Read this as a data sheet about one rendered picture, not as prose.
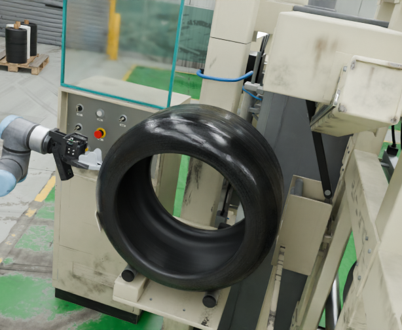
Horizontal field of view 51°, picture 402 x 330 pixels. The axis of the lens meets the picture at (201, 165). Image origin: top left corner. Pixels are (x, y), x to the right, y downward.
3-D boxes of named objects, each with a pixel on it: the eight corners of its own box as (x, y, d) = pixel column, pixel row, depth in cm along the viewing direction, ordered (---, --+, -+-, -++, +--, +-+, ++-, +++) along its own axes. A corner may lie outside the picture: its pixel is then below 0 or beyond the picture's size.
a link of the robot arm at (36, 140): (27, 154, 136) (45, 145, 145) (40, 159, 136) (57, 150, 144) (30, 129, 133) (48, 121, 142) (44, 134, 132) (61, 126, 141)
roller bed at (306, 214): (275, 238, 174) (292, 174, 162) (311, 248, 171) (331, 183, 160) (270, 264, 156) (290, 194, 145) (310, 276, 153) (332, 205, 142)
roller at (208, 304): (222, 247, 164) (227, 239, 162) (232, 253, 164) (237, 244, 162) (199, 303, 133) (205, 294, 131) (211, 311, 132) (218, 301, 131)
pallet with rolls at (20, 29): (5, 56, 807) (5, 14, 778) (49, 62, 824) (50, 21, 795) (-14, 68, 699) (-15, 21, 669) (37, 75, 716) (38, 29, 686)
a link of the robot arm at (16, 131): (12, 137, 147) (16, 110, 143) (43, 149, 145) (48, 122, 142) (-7, 143, 138) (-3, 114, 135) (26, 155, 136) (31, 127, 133)
